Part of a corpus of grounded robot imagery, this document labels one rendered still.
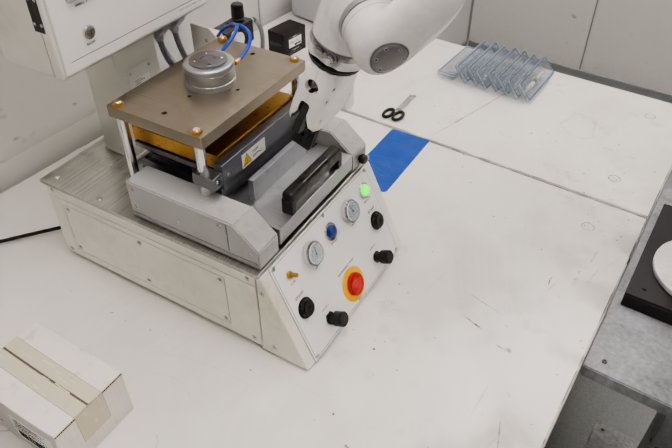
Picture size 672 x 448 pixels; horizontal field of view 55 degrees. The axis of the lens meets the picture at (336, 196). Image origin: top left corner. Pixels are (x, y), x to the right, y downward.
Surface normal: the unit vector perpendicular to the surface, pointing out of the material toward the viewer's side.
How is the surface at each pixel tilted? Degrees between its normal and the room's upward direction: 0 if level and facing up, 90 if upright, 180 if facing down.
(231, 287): 90
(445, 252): 0
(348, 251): 65
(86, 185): 0
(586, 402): 0
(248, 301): 90
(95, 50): 90
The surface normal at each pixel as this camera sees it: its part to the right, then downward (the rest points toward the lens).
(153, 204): -0.51, 0.54
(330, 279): 0.78, -0.04
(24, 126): 0.83, 0.36
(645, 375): 0.00, -0.78
